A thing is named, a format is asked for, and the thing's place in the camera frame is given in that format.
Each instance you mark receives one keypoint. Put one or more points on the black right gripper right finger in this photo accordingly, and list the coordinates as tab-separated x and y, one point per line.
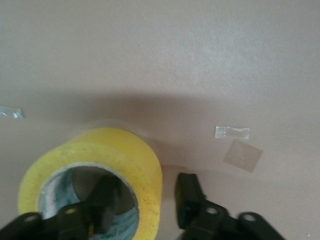
200	215

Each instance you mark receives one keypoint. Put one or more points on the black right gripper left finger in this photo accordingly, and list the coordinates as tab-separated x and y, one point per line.
75	220

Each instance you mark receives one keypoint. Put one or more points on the yellow packing tape roll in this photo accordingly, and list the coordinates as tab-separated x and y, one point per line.
140	162

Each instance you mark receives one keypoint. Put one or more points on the brown tape square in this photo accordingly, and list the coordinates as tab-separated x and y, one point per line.
243	155

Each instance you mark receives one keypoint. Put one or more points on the clear tape piece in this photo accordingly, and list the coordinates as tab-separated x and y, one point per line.
11	112
232	132

